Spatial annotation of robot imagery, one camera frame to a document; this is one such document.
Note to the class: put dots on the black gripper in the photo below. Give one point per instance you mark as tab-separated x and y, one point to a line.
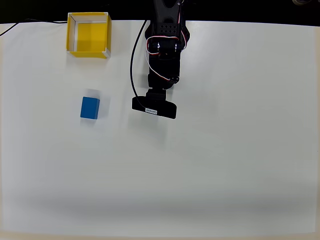
160	81

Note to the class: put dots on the blue block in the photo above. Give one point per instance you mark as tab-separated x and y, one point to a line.
89	108

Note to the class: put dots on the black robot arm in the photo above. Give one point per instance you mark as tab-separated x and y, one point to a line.
166	15

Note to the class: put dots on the yellow cardboard box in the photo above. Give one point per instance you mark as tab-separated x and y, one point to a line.
91	35

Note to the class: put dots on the black webcam with label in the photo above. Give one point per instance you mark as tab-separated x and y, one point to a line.
160	108

